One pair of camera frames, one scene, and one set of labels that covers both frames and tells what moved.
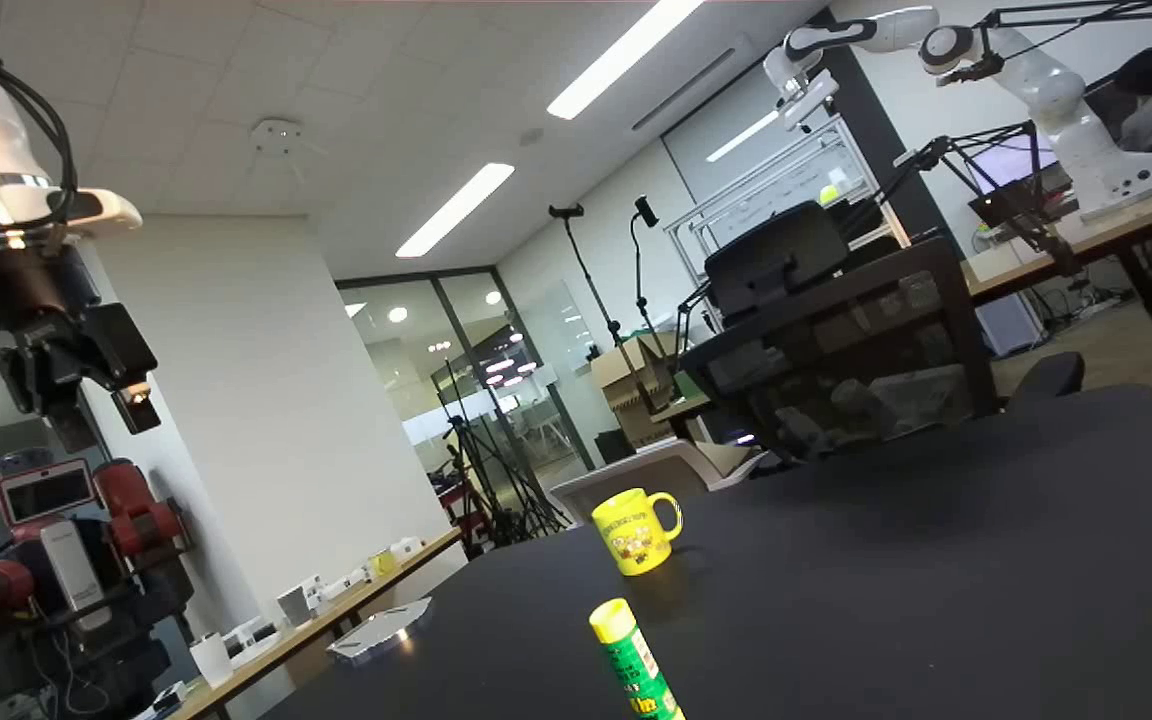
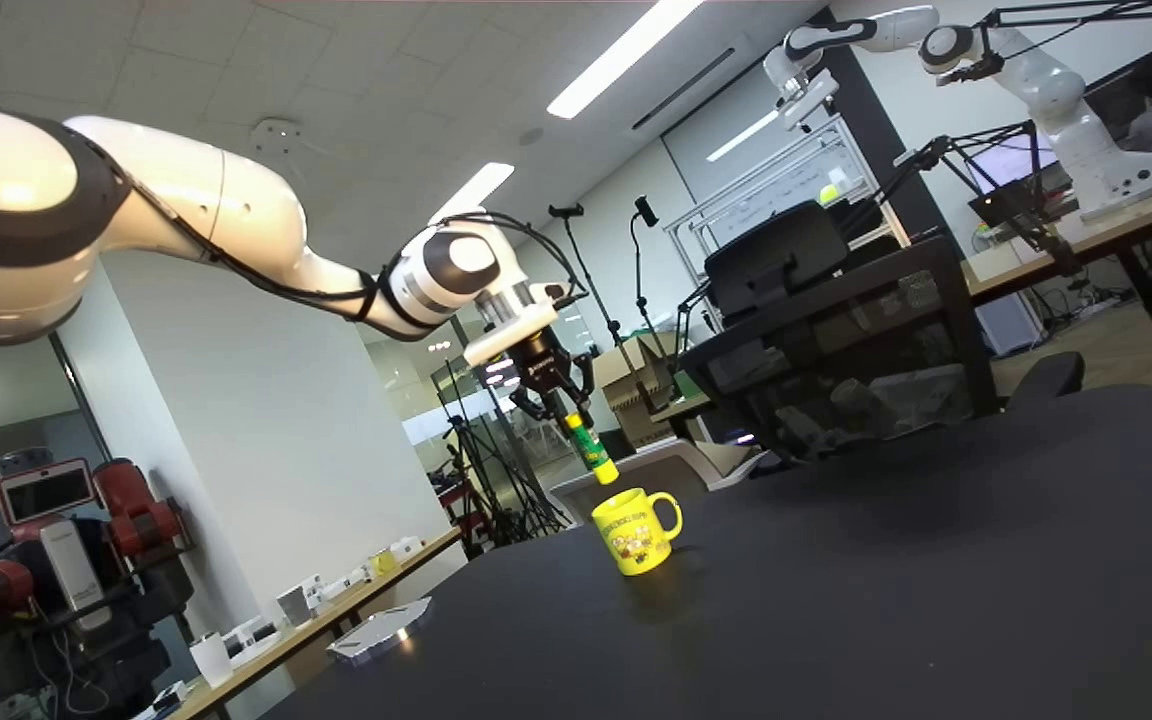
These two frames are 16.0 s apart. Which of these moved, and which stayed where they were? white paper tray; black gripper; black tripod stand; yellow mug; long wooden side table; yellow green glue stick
Moved: yellow green glue stick; black gripper
Stayed: long wooden side table; black tripod stand; yellow mug; white paper tray
